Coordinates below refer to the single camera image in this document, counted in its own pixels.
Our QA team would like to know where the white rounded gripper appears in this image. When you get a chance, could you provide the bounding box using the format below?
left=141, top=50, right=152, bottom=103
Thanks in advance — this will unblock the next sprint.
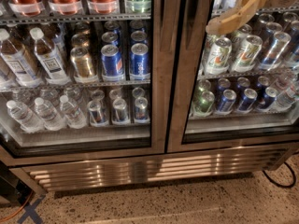
left=206, top=0, right=298, bottom=35

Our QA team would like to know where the steel fridge door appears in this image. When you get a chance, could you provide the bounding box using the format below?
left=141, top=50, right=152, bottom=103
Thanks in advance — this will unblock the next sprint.
left=0, top=0, right=177, bottom=168
left=167, top=0, right=299, bottom=153

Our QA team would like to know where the steel fridge base grille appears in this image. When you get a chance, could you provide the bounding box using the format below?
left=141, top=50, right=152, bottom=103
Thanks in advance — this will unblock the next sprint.
left=11, top=142, right=298, bottom=194

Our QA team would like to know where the white 7Up can right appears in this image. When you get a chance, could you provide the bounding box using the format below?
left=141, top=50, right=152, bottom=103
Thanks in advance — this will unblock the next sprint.
left=231, top=35, right=263, bottom=73

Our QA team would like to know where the white 7up can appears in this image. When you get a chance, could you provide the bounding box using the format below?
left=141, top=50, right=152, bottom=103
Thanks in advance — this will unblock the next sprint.
left=231, top=35, right=263, bottom=73
left=204, top=37, right=232, bottom=75

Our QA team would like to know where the silver blue can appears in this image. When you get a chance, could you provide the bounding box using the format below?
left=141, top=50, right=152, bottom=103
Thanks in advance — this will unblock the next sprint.
left=258, top=32, right=291, bottom=70

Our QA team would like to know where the white 7Up can left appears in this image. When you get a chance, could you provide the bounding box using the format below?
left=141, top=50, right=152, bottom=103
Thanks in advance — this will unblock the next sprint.
left=204, top=37, right=232, bottom=75

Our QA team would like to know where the blue can bottom left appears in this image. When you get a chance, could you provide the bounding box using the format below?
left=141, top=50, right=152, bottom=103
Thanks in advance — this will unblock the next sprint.
left=215, top=89, right=236, bottom=115

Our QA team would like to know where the blue can bottom right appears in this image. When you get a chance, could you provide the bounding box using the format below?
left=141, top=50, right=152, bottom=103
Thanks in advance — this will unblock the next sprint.
left=236, top=88, right=258, bottom=113

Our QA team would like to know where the green can bottom shelf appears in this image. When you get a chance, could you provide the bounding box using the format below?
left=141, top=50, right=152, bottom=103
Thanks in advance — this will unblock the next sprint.
left=193, top=91, right=215, bottom=117

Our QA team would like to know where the front blue Pepsi can right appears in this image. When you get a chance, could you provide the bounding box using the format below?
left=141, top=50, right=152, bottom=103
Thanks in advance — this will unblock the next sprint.
left=130, top=43, right=150, bottom=80

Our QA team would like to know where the blue pepsi can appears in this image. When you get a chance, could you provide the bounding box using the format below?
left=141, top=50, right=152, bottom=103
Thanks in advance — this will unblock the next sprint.
left=101, top=45, right=125, bottom=81
left=130, top=43, right=150, bottom=80

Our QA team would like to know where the front blue Pepsi can left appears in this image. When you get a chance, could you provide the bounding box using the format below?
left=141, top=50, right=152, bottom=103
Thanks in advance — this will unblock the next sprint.
left=101, top=45, right=125, bottom=81

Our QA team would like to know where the small silver can right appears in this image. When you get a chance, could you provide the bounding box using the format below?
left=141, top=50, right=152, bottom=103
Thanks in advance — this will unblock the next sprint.
left=134, top=97, right=150, bottom=123

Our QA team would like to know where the small silver can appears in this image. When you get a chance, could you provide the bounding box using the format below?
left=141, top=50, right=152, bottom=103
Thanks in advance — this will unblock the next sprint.
left=87, top=100, right=108, bottom=127
left=134, top=97, right=150, bottom=123
left=112, top=98, right=130, bottom=125

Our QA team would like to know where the small silver can middle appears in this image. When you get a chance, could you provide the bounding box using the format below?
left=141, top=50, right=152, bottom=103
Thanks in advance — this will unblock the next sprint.
left=112, top=98, right=130, bottom=125

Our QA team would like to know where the front gold can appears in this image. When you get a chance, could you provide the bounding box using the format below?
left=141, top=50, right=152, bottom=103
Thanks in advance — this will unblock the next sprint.
left=70, top=47, right=99, bottom=84

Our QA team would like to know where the small silver can left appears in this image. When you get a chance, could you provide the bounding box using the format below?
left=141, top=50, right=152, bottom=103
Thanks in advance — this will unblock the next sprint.
left=87, top=100, right=108, bottom=127

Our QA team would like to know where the tea bottle white cap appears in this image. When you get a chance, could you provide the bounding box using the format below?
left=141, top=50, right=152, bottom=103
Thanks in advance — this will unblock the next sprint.
left=30, top=27, right=68, bottom=80

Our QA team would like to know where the water bottle right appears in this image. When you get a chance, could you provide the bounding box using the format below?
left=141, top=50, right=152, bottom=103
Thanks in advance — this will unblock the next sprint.
left=60, top=95, right=87, bottom=129

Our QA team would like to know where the water bottle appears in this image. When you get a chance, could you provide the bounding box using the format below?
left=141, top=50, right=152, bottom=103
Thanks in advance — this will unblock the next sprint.
left=7, top=100, right=44, bottom=133
left=35, top=97, right=66, bottom=131
left=60, top=95, right=87, bottom=129

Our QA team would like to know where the water bottle middle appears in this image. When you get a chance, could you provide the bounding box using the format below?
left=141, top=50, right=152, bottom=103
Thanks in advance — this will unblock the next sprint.
left=35, top=97, right=66, bottom=131

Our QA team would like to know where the tea bottle far left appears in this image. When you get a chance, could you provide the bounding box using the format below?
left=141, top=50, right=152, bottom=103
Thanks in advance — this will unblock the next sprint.
left=0, top=29, right=42, bottom=88

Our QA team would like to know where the water bottle left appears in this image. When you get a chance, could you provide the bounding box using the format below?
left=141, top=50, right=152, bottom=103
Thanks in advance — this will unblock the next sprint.
left=7, top=100, right=44, bottom=133

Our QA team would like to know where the blue tape cross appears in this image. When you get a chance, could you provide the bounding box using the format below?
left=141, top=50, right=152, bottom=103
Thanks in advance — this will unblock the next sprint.
left=17, top=195, right=45, bottom=224

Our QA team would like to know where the black power cable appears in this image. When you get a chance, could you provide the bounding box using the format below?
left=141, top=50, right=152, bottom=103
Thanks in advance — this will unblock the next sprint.
left=262, top=161, right=298, bottom=190

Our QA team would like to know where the orange cable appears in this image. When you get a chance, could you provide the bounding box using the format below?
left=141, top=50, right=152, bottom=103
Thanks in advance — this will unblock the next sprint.
left=0, top=189, right=35, bottom=222

